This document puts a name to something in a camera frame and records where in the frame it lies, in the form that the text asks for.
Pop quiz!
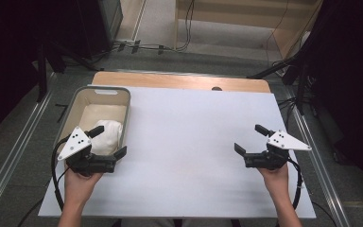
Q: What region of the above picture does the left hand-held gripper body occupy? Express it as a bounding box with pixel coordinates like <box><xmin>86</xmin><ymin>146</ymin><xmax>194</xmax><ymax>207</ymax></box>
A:
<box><xmin>57</xmin><ymin>126</ymin><xmax>118</xmax><ymax>178</ymax></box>

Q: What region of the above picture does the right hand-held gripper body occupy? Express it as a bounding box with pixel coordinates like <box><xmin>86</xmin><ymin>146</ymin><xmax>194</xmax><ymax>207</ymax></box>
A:
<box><xmin>245</xmin><ymin>130</ymin><xmax>312</xmax><ymax>170</ymax></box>

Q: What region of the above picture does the white cloth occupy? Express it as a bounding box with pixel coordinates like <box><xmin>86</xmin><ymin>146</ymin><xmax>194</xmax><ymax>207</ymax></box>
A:
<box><xmin>89</xmin><ymin>118</ymin><xmax>124</xmax><ymax>156</ymax></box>

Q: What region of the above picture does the grey storage basket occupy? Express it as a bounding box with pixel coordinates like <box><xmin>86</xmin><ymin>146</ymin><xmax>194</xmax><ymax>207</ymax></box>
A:
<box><xmin>54</xmin><ymin>85</ymin><xmax>132</xmax><ymax>159</ymax></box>

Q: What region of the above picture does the person's right hand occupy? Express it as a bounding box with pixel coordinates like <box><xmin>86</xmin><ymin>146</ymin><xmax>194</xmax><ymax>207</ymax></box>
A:
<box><xmin>258</xmin><ymin>164</ymin><xmax>291</xmax><ymax>201</ymax></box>

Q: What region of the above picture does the person's left hand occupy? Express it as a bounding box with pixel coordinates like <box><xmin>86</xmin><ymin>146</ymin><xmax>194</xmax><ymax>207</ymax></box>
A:
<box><xmin>63</xmin><ymin>164</ymin><xmax>103</xmax><ymax>203</ymax></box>

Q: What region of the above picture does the white table mat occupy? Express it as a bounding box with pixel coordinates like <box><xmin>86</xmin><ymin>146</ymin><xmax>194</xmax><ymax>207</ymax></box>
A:
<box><xmin>38</xmin><ymin>84</ymin><xmax>317</xmax><ymax>219</ymax></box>

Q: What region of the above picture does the black stand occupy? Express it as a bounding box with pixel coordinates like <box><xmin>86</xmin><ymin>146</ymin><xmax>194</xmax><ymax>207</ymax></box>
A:
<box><xmin>246</xmin><ymin>51</ymin><xmax>318</xmax><ymax>116</ymax></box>
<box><xmin>35</xmin><ymin>39</ymin><xmax>103</xmax><ymax>103</ymax></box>

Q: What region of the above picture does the wooden table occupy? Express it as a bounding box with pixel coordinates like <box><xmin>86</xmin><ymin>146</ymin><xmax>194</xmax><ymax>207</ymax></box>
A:
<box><xmin>92</xmin><ymin>71</ymin><xmax>271</xmax><ymax>94</ymax></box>

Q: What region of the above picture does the dark cabinet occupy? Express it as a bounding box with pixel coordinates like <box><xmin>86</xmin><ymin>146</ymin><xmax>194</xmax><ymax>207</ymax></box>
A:
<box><xmin>75</xmin><ymin>0</ymin><xmax>125</xmax><ymax>60</ymax></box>

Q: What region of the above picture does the wooden shelf unit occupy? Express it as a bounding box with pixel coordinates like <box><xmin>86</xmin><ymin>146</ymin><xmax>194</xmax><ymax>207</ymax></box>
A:
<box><xmin>173</xmin><ymin>0</ymin><xmax>325</xmax><ymax>61</ymax></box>

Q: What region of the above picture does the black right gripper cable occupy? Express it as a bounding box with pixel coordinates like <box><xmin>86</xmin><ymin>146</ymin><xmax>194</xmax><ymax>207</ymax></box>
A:
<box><xmin>286</xmin><ymin>156</ymin><xmax>304</xmax><ymax>211</ymax></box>

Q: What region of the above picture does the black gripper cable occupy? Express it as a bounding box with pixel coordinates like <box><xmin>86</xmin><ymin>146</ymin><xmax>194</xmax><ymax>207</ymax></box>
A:
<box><xmin>50</xmin><ymin>135</ymin><xmax>77</xmax><ymax>212</ymax></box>
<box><xmin>286</xmin><ymin>156</ymin><xmax>304</xmax><ymax>211</ymax></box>

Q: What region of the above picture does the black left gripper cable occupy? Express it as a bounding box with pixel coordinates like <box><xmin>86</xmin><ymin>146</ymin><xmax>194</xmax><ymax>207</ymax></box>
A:
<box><xmin>50</xmin><ymin>135</ymin><xmax>77</xmax><ymax>212</ymax></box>

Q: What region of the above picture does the aluminium floor rail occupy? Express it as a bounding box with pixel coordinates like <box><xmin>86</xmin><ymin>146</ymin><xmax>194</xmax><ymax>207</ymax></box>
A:
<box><xmin>0</xmin><ymin>72</ymin><xmax>56</xmax><ymax>219</ymax></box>
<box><xmin>282</xmin><ymin>84</ymin><xmax>352</xmax><ymax>227</ymax></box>

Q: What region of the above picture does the black floor cable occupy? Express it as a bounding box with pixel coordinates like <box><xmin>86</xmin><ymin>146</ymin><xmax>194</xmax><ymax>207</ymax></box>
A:
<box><xmin>112</xmin><ymin>0</ymin><xmax>197</xmax><ymax>55</ymax></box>

